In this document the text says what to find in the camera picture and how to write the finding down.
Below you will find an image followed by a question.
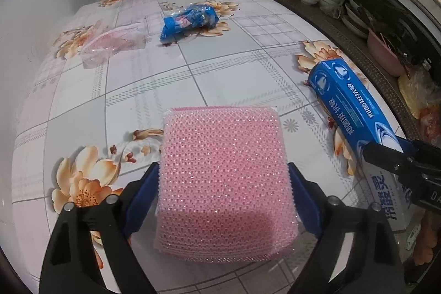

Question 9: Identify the blue white toothpaste box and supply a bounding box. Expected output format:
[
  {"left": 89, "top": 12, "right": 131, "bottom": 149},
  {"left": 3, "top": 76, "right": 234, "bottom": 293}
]
[{"left": 308, "top": 58, "right": 414, "bottom": 231}]

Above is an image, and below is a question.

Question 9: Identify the pink scouring sponge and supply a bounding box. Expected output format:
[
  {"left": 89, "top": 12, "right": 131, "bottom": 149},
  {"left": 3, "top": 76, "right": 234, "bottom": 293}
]
[{"left": 154, "top": 107, "right": 299, "bottom": 263}]

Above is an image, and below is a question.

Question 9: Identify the clear pink plastic bag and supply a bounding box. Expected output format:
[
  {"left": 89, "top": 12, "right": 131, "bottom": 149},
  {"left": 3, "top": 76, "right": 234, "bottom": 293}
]
[{"left": 80, "top": 22, "right": 149, "bottom": 69}]

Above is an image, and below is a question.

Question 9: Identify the blue wrapper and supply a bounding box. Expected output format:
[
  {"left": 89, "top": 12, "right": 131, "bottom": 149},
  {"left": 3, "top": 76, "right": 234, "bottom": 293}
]
[{"left": 159, "top": 4, "right": 219, "bottom": 44}]

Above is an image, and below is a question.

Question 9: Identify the pink plastic basin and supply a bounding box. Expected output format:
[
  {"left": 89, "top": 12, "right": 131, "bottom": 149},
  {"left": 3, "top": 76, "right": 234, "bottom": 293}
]
[{"left": 367, "top": 29, "right": 406, "bottom": 78}]

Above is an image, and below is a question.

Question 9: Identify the floral tablecloth table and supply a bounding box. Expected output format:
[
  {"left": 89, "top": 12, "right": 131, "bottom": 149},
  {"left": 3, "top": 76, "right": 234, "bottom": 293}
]
[{"left": 12, "top": 0, "right": 372, "bottom": 292}]

